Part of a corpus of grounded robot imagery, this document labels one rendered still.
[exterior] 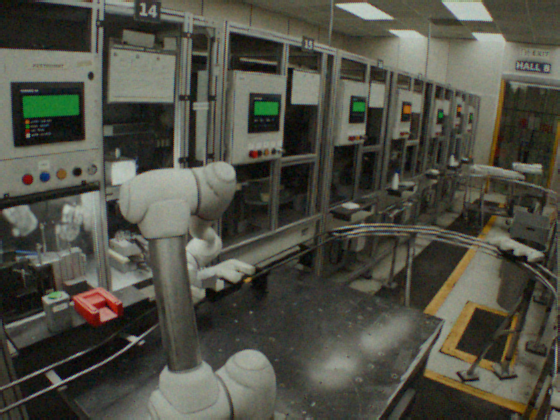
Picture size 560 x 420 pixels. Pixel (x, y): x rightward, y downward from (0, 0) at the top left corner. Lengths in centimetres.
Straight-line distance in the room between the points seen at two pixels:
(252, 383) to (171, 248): 45
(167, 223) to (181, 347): 34
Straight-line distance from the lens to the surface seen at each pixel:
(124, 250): 183
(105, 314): 154
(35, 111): 139
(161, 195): 103
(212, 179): 107
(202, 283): 173
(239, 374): 120
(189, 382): 113
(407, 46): 985
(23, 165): 141
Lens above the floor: 171
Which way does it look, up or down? 16 degrees down
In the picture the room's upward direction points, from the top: 4 degrees clockwise
